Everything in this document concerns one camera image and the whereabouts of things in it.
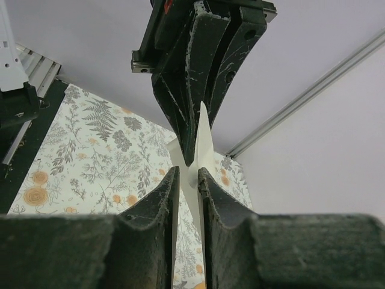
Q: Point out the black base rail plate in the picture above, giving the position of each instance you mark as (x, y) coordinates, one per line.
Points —
(31, 142)

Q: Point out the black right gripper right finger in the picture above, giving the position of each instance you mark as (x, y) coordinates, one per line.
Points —
(243, 249)

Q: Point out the white paper coffee filter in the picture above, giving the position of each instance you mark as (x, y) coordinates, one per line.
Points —
(203, 156)

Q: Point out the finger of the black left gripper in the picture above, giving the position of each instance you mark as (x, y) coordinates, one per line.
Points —
(179, 83)
(246, 26)

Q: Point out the floral patterned table mat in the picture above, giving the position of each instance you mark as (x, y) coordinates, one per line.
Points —
(97, 158)

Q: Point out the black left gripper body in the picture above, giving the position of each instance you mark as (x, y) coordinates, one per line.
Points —
(164, 25)

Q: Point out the round wooden dripper base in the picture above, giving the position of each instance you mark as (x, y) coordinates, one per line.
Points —
(201, 285)

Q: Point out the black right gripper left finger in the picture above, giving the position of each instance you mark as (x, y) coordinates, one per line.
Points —
(133, 249)

